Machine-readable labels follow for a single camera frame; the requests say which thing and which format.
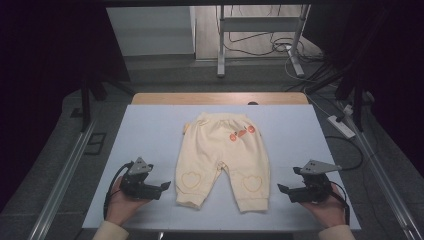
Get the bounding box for dark curtain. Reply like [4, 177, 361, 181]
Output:
[301, 0, 424, 179]
[0, 0, 132, 209]

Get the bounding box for white metal stand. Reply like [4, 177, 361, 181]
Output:
[216, 3, 312, 79]

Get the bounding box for left hand-held gripper black cable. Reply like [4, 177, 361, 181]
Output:
[102, 161, 135, 221]

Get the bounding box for hand-held gripper black cable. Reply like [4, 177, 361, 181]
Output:
[328, 181, 351, 226]
[102, 161, 135, 221]

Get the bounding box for person's left hand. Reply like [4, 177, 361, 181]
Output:
[105, 176, 151, 227]

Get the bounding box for black metal stand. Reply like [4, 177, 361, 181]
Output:
[79, 75, 135, 133]
[334, 66, 375, 133]

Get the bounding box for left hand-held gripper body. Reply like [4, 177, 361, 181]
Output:
[119, 156, 158, 201]

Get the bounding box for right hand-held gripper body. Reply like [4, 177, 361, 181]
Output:
[288, 159, 343, 204]

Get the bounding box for right hand-held gripper black cable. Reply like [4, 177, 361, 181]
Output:
[328, 181, 351, 226]

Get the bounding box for person's right hand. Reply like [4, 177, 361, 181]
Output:
[299, 183, 348, 230]

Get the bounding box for white table mat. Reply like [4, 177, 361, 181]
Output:
[82, 104, 362, 232]

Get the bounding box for cream baby pants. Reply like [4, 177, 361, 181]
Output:
[174, 112, 271, 214]

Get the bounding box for dark floor plate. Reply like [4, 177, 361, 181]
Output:
[84, 132, 108, 156]

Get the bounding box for tangle of floor cables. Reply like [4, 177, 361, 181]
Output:
[221, 4, 326, 64]

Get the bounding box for aluminium rail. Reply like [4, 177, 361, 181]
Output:
[28, 121, 98, 240]
[346, 116, 424, 240]

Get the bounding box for white power strip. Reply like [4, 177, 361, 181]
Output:
[326, 114, 357, 140]

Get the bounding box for black looped floor cable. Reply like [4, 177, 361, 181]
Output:
[324, 134, 365, 172]

